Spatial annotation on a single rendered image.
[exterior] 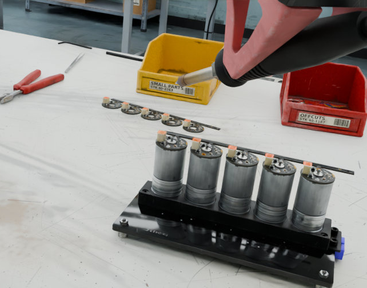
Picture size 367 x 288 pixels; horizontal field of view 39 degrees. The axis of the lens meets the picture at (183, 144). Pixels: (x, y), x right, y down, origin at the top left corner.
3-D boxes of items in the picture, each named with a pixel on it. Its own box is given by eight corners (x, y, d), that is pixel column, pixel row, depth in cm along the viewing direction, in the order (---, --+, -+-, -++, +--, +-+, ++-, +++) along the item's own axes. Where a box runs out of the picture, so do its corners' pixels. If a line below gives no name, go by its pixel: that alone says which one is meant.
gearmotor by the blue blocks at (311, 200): (319, 245, 38) (334, 184, 36) (286, 236, 39) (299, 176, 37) (320, 228, 40) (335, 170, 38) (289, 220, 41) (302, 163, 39)
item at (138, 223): (332, 240, 41) (336, 228, 41) (330, 297, 35) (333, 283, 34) (144, 194, 45) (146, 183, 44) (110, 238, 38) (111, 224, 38)
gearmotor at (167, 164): (175, 209, 41) (182, 150, 39) (146, 202, 41) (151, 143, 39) (184, 195, 43) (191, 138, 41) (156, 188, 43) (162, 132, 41)
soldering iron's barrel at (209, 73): (173, 92, 36) (222, 80, 31) (171, 71, 36) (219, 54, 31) (191, 91, 37) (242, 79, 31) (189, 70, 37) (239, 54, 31)
